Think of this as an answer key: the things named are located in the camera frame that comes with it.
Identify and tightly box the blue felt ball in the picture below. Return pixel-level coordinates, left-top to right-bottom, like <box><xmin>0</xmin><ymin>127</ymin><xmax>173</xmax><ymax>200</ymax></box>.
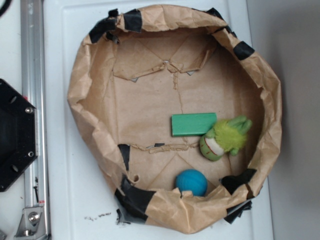
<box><xmin>175</xmin><ymin>169</ymin><xmax>208</xmax><ymax>197</ymax></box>

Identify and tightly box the brown paper bag tray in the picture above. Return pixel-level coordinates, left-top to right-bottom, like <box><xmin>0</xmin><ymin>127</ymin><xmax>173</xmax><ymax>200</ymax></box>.
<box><xmin>67</xmin><ymin>4</ymin><xmax>282</xmax><ymax>234</ymax></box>

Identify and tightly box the green wooden block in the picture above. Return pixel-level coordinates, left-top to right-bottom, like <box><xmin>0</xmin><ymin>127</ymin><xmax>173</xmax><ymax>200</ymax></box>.
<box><xmin>171</xmin><ymin>112</ymin><xmax>217</xmax><ymax>137</ymax></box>

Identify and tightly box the green plush toy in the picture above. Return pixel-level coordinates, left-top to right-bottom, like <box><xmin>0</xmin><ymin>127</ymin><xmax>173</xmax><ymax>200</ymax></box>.
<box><xmin>199</xmin><ymin>115</ymin><xmax>253</xmax><ymax>162</ymax></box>

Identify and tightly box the white plastic tray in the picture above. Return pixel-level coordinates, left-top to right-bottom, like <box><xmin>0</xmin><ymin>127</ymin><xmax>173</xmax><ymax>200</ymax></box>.
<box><xmin>43</xmin><ymin>0</ymin><xmax>274</xmax><ymax>240</ymax></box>

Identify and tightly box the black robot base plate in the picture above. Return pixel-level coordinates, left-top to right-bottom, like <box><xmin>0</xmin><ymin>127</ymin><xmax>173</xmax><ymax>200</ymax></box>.
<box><xmin>0</xmin><ymin>79</ymin><xmax>37</xmax><ymax>193</ymax></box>

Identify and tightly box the aluminium extrusion rail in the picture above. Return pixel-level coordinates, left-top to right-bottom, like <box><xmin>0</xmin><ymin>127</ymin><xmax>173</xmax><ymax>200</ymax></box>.
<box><xmin>14</xmin><ymin>0</ymin><xmax>51</xmax><ymax>240</ymax></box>

